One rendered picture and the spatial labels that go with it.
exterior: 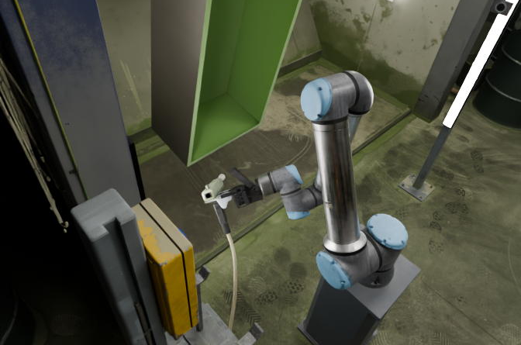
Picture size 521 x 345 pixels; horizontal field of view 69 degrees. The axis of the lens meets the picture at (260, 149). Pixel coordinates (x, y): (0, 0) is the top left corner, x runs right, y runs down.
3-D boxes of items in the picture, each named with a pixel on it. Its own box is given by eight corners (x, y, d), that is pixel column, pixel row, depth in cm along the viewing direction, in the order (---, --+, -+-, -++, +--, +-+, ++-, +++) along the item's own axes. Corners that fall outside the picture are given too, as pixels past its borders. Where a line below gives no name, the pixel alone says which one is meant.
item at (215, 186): (230, 240, 146) (211, 184, 145) (219, 244, 146) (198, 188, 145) (239, 210, 195) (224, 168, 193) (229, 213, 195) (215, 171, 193)
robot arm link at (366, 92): (367, 56, 124) (321, 185, 172) (337, 64, 118) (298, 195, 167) (391, 75, 117) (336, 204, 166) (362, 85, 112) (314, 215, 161)
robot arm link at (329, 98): (381, 279, 136) (363, 71, 112) (344, 302, 129) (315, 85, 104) (351, 260, 149) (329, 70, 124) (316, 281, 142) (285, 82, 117)
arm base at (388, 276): (401, 268, 157) (409, 255, 150) (375, 298, 147) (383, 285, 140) (364, 239, 166) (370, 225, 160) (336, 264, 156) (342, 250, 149)
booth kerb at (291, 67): (62, 181, 255) (56, 168, 246) (60, 180, 256) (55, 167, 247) (320, 60, 400) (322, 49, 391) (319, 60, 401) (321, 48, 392)
